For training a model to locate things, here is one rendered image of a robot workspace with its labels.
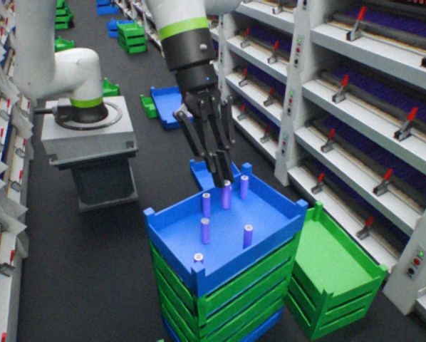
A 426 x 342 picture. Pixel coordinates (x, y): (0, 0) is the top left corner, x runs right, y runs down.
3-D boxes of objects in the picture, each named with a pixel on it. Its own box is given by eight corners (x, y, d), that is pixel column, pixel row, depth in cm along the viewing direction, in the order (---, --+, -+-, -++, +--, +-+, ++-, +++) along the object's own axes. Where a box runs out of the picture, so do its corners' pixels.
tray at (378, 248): (390, 281, 106) (393, 258, 96) (288, 177, 150) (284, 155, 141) (439, 251, 108) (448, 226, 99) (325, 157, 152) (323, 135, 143)
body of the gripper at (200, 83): (201, 66, 66) (213, 111, 68) (164, 75, 62) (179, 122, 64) (222, 58, 59) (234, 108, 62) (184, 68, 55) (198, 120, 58)
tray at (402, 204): (412, 239, 94) (419, 209, 84) (294, 140, 138) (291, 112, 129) (467, 206, 96) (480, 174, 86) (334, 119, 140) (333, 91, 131)
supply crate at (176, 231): (198, 299, 62) (196, 273, 57) (147, 236, 74) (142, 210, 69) (303, 229, 76) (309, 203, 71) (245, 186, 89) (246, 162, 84)
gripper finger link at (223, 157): (214, 151, 67) (218, 149, 67) (224, 182, 69) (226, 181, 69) (223, 152, 64) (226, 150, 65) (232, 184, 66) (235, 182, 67)
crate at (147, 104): (148, 118, 208) (147, 107, 203) (141, 105, 223) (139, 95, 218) (192, 110, 217) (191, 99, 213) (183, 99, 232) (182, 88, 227)
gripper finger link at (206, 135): (205, 97, 60) (199, 99, 60) (216, 156, 63) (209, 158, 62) (194, 100, 64) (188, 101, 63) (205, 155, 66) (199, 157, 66)
